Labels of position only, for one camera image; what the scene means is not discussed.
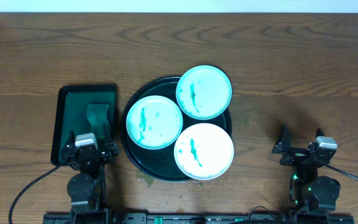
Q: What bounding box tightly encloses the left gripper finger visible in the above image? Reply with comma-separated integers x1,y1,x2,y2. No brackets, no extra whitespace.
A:
65,130,75,149
103,123,114,149

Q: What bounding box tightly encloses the round black tray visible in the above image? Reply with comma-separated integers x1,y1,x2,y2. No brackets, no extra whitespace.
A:
121,77,232,182

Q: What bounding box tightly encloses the white plate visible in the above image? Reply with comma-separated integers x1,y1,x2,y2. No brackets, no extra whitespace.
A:
175,65,232,120
173,123,234,180
125,95,183,150

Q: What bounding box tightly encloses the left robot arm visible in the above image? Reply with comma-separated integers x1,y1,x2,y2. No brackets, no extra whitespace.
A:
62,124,121,224

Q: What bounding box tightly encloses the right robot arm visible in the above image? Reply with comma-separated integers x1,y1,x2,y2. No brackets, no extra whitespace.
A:
272,125,341,223

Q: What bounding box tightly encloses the black rectangular water tray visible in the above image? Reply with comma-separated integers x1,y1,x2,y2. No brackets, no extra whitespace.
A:
50,84,117,166

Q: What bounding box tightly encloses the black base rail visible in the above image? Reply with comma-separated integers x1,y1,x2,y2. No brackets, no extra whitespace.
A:
42,212,355,224

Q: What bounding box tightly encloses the green sponge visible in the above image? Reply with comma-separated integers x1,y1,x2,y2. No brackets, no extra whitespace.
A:
86,104,111,139

